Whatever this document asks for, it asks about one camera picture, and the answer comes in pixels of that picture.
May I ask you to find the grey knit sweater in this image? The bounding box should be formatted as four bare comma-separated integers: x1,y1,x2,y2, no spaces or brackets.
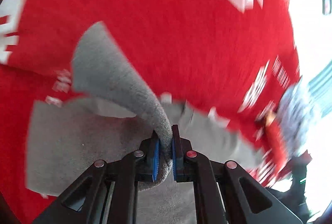
25,21,265,224

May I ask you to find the red pillow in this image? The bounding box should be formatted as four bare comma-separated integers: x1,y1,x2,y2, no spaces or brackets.
263,111,289,173

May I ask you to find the red wedding bedspread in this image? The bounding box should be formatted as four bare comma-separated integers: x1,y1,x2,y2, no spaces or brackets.
1,0,299,223

